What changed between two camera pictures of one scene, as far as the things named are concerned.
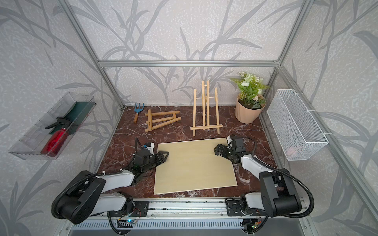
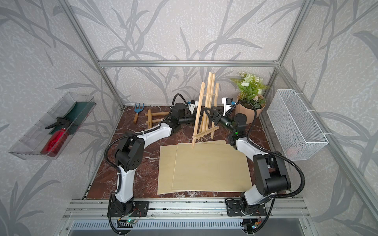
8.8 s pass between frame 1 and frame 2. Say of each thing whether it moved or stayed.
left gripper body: moved
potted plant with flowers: stayed
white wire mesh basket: stayed
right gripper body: moved
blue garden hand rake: stayed
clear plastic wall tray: stayed
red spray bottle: stayed
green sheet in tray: stayed
